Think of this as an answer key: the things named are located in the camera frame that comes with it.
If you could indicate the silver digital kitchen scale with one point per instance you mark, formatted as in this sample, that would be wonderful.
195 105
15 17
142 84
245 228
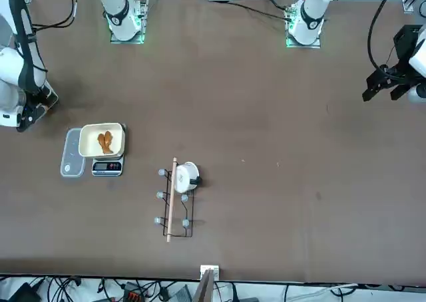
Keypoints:
108 167

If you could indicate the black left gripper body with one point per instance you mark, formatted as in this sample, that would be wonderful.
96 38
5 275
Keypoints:
406 42

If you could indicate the cream rectangular container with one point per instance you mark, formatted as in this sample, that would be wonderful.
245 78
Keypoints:
90 145

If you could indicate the clear plastic container lid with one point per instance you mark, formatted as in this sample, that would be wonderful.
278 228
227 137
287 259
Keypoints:
71 162

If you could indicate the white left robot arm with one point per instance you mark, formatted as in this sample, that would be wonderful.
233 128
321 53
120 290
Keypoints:
311 16

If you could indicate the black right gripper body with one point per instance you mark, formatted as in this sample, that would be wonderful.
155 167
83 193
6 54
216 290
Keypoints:
29 99

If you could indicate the aluminium camera post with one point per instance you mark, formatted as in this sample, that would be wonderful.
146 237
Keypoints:
204 292

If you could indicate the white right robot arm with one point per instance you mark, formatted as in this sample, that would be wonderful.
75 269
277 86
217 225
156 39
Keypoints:
123 19

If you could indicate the brown toy chicken drumstick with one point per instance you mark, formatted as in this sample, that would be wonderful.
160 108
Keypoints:
106 142

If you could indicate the white desk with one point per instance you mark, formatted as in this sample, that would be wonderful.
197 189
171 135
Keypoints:
299 293

